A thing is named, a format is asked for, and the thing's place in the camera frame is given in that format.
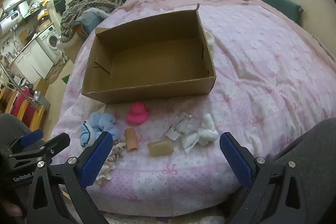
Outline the pink patterned quilt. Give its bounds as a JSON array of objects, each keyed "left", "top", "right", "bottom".
[{"left": 50, "top": 0, "right": 336, "bottom": 217}]

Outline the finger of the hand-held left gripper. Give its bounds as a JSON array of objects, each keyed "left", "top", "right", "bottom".
[
  {"left": 39, "top": 133, "right": 71, "bottom": 162},
  {"left": 8, "top": 130, "right": 44, "bottom": 151}
]

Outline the wooden rack with red fabric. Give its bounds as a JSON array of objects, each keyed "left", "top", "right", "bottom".
[{"left": 0, "top": 84, "right": 46, "bottom": 131}]

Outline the white fluffy cloth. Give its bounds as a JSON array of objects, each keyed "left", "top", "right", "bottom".
[{"left": 181, "top": 113, "right": 219, "bottom": 155}]

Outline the white countertop appliance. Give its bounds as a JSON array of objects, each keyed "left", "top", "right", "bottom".
[{"left": 0, "top": 10, "right": 22, "bottom": 28}]

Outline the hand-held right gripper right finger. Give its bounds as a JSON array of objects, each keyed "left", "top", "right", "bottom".
[{"left": 220, "top": 132, "right": 307, "bottom": 224}]

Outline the blue grey pillow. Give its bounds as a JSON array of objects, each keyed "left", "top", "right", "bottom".
[{"left": 72, "top": 9, "right": 111, "bottom": 39}]

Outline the white kitchen cabinet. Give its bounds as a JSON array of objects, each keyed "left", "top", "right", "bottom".
[{"left": 13, "top": 38, "right": 54, "bottom": 81}]

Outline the clear plastic bag white label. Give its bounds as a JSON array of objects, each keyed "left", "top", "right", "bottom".
[{"left": 166, "top": 112, "right": 198, "bottom": 141}]

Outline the person's grey trouser right leg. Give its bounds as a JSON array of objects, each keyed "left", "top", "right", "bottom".
[{"left": 270, "top": 117, "right": 336, "bottom": 224}]

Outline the light blue fluffy sock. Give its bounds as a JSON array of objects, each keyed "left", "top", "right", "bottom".
[{"left": 80, "top": 112, "right": 120, "bottom": 148}]

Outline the tan sponge block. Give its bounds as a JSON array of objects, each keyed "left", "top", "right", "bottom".
[{"left": 147, "top": 138, "right": 175, "bottom": 157}]

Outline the small brown cardboard box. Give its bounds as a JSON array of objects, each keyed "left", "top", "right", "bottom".
[{"left": 34, "top": 77, "right": 51, "bottom": 96}]

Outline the grey patterned knit blanket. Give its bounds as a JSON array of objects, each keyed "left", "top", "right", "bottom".
[{"left": 56, "top": 0, "right": 135, "bottom": 49}]

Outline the pink rubber duck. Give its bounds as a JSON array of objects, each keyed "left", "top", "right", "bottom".
[{"left": 126, "top": 102, "right": 150, "bottom": 126}]

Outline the white washing machine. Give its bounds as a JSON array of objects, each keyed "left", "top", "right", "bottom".
[{"left": 36, "top": 25, "right": 63, "bottom": 62}]

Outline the cream lace scrunchie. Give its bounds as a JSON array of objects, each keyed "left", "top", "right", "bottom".
[{"left": 94, "top": 141, "right": 127, "bottom": 187}]

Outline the beige soft tube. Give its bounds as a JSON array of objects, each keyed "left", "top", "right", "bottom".
[{"left": 124, "top": 128, "right": 139, "bottom": 152}]

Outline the person's grey trouser leg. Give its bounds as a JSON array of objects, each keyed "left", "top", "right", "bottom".
[
  {"left": 0, "top": 113, "right": 46, "bottom": 152},
  {"left": 270, "top": 117, "right": 336, "bottom": 224}
]

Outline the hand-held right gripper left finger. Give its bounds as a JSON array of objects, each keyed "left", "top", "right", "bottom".
[{"left": 26, "top": 131, "right": 114, "bottom": 224}]

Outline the cream cloth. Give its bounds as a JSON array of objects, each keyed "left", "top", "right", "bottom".
[{"left": 205, "top": 29, "right": 216, "bottom": 60}]

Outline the person's grey trouser left leg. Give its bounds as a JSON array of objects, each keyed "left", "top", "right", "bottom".
[{"left": 0, "top": 113, "right": 46, "bottom": 152}]

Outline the person's left hand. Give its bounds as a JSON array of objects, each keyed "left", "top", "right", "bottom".
[{"left": 0, "top": 201, "right": 24, "bottom": 220}]

